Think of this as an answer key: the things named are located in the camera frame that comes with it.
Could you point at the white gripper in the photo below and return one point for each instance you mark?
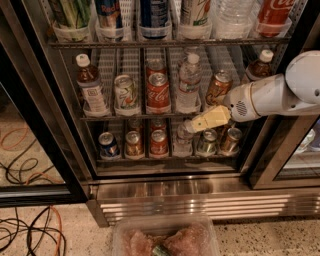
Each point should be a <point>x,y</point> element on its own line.
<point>238,102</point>

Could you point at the orange soda can shelf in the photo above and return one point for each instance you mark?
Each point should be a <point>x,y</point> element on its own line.
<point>220,84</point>

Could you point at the clear water bottle shelf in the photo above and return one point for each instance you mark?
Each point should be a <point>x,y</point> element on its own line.
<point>190,75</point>

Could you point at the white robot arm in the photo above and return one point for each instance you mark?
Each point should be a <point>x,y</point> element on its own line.
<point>294,93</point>

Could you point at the orange can bottom shelf behind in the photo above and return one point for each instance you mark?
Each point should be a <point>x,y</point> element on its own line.
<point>221,130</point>

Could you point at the orange can bottom shelf front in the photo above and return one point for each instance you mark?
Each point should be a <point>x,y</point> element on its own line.
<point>230,141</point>

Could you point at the green silver can bottom shelf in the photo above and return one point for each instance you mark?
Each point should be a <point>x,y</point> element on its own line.
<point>207,142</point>

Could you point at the small water bottle bottom shelf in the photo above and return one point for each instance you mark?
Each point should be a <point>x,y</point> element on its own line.
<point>182,146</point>

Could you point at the red can bottom shelf behind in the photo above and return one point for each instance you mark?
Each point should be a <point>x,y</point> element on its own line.
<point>158,124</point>

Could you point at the red cola can front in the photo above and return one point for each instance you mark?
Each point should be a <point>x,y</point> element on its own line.
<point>158,90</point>

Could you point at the red can bottom shelf front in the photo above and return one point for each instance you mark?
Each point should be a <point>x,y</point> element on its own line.
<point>159,142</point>

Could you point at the right glass fridge door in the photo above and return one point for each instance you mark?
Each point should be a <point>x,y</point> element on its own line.
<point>285,159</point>

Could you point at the glass fridge door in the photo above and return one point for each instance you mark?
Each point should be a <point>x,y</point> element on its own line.
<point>285,159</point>
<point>36,77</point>

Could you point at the stainless steel fridge base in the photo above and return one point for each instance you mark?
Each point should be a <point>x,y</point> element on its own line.
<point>221,198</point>

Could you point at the red cola can behind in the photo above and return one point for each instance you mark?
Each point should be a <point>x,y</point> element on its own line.
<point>155,66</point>

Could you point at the gold can bottom shelf behind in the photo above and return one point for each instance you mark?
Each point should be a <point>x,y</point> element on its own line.
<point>135,125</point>

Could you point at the gold can shelf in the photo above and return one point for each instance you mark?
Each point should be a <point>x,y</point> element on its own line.
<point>135,125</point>
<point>134,145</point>

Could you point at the gold can bottom shelf front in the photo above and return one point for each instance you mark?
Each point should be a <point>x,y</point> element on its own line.
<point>134,145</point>

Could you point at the white green soda can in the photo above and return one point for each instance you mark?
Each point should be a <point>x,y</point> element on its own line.
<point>126,92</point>

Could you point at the large water bottle top shelf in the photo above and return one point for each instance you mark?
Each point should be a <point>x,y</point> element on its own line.
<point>232,18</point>

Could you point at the white floral can top shelf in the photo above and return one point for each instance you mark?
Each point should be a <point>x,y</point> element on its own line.
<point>194,12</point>

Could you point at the red cola can top shelf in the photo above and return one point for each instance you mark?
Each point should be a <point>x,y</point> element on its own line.
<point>272,16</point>

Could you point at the blue can bottom shelf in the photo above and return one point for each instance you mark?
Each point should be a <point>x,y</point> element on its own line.
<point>108,145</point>

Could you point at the dark blue can top shelf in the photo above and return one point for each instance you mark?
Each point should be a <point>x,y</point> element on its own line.
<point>154,13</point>

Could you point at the blue energy drink can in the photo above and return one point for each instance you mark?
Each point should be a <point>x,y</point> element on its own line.
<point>109,13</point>

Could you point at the green tall can top shelf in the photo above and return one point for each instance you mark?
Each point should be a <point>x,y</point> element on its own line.
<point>73,14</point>

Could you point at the left glass fridge door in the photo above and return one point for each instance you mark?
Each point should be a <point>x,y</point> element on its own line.
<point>36,77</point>

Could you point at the right brown tea bottle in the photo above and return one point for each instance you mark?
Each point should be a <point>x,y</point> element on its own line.
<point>259,68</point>

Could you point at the brown tea bottle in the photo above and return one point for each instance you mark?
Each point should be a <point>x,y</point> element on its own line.
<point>89,81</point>
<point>259,68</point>

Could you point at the left brown tea bottle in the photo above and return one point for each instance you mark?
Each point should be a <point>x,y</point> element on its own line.
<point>89,81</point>

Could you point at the clear plastic food container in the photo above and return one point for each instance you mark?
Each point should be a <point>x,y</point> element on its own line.
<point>165,235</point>

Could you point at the middle wire shelf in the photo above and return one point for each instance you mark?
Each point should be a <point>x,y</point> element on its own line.
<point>142,116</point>

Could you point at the wire shelf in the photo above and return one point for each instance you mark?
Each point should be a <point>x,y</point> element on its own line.
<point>142,116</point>
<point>168,43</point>

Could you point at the top wire shelf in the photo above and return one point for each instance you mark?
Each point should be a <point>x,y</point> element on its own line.
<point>168,43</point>

